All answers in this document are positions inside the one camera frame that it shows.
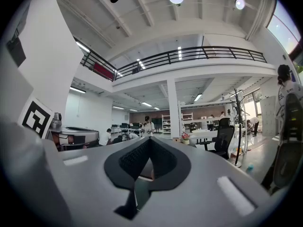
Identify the white shelving unit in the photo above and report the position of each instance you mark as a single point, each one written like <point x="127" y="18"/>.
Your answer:
<point x="188" y="118"/>
<point x="166" y="126"/>

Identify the white locker cabinet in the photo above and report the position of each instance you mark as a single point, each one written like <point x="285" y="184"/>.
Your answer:
<point x="268" y="117"/>

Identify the black mesh office chair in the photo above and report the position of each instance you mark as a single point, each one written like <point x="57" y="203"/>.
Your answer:
<point x="223" y="133"/>

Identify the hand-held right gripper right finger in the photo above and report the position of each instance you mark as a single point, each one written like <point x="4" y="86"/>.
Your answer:
<point x="201" y="185"/>

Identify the black wall panel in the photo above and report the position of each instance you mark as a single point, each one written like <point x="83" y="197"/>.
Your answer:
<point x="16" y="52"/>

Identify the small light blue bag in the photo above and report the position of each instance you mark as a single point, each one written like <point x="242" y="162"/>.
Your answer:
<point x="250" y="167"/>

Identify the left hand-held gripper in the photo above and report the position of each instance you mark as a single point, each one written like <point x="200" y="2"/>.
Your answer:
<point x="35" y="119"/>

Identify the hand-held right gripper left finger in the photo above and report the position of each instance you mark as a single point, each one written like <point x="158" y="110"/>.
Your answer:
<point x="94" y="174"/>

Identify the white pot of pink flowers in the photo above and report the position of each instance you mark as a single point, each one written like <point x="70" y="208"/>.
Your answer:
<point x="185" y="141"/>

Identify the red banner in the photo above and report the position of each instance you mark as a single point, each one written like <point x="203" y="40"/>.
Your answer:
<point x="103" y="70"/>

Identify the black balcony railing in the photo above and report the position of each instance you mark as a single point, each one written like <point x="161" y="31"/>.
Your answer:
<point x="213" y="47"/>

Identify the white table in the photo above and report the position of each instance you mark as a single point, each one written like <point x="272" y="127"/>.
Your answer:
<point x="203" y="133"/>

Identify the black coat rack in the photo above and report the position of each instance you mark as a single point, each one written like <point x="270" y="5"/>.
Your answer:
<point x="240" y="136"/>

